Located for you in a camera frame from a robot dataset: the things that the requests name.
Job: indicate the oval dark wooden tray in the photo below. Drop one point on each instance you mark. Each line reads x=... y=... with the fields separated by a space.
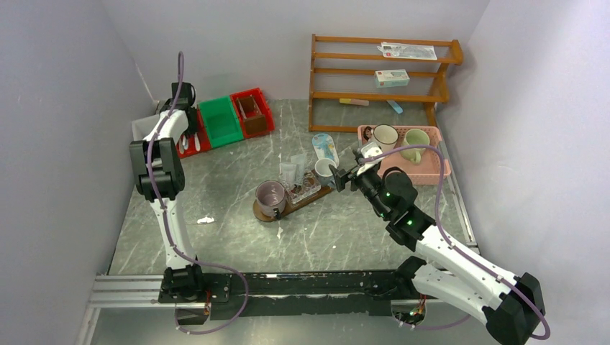
x=290 y=208

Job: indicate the grey-blue mug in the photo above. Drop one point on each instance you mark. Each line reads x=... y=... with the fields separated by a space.
x=323 y=170

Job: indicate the white plastic bin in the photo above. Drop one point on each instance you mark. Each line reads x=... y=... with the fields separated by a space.
x=142 y=127

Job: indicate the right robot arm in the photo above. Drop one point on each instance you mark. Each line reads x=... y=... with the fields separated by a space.
x=510 y=306

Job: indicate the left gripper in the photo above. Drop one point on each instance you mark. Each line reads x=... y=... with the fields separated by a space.
x=192 y=131

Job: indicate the toothpaste tube black cap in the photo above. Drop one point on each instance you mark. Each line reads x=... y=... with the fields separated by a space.
x=300 y=161

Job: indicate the purple mug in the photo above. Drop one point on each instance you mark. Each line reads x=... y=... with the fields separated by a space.
x=271 y=198

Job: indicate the pink plastic basket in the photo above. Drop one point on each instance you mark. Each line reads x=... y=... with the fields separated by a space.
x=428 y=170

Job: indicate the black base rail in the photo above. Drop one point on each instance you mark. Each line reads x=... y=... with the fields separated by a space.
x=220 y=296

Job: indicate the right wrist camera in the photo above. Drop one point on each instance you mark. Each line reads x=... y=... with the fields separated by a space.
x=369 y=153

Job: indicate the cream toothbrush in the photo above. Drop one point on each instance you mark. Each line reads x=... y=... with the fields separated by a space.
x=196 y=142

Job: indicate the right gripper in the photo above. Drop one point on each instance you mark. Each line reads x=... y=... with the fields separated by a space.
x=353 y=176

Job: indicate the toothpaste tube red cap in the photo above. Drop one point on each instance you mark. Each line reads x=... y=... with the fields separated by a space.
x=288 y=174

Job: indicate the small white box on shelf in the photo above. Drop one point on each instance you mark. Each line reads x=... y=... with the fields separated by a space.
x=391 y=78

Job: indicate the wooden shelf rack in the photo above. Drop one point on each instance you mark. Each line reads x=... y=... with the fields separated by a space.
x=344 y=67

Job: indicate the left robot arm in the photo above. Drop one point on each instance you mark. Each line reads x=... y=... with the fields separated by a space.
x=159 y=178

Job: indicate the plastic packet on top shelf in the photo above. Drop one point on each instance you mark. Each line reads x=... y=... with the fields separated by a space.
x=407 y=51

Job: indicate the yellow pink marker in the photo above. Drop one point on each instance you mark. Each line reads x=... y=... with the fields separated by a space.
x=355 y=102

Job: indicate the red bin with holder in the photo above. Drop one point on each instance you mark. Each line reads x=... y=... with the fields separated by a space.
x=263 y=105

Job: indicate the white enamel mug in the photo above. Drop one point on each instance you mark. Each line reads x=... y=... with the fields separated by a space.
x=385 y=136

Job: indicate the pale green mug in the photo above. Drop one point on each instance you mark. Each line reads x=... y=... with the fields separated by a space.
x=414 y=137

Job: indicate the green plastic bin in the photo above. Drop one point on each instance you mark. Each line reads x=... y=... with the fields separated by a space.
x=220 y=122

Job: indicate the red bin with toothbrushes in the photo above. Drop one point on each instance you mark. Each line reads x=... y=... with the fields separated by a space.
x=203 y=141

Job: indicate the brown wooden block holder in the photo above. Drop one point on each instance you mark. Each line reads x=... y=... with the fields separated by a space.
x=253 y=118

